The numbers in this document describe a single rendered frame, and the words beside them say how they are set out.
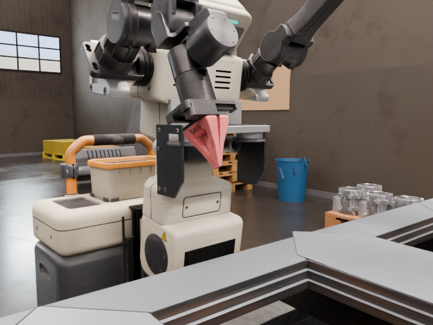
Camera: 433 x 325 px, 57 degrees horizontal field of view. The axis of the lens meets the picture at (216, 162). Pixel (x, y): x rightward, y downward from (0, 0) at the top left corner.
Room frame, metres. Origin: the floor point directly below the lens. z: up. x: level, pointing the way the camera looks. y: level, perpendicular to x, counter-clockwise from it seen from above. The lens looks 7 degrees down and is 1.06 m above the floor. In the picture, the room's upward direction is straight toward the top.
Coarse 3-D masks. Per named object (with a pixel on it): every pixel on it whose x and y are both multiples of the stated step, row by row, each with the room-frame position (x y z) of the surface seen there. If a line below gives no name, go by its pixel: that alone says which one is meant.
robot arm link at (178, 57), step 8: (184, 40) 0.65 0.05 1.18; (176, 48) 0.66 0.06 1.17; (184, 48) 0.65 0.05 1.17; (168, 56) 0.67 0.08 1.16; (176, 56) 0.65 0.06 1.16; (184, 56) 0.65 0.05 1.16; (176, 64) 0.65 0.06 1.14; (184, 64) 0.65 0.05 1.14; (192, 64) 0.64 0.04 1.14; (176, 72) 0.65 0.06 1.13; (184, 72) 0.64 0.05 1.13; (200, 72) 0.66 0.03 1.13
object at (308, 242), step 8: (320, 232) 0.72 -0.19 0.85; (328, 232) 0.72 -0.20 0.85; (296, 240) 0.67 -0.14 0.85; (304, 240) 0.67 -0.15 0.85; (312, 240) 0.67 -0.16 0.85; (320, 240) 0.67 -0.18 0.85; (328, 240) 0.67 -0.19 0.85; (336, 240) 0.67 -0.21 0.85; (344, 240) 0.67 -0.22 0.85; (296, 248) 0.63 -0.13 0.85; (304, 248) 0.63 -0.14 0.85; (312, 248) 0.63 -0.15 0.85
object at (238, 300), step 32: (416, 224) 0.79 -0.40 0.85; (224, 288) 0.48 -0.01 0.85; (256, 288) 0.51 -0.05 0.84; (288, 288) 0.53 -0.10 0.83; (320, 288) 0.54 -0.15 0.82; (352, 288) 0.51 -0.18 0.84; (384, 288) 0.48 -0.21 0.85; (160, 320) 0.42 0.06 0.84; (192, 320) 0.44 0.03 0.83; (224, 320) 0.46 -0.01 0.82; (416, 320) 0.44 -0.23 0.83
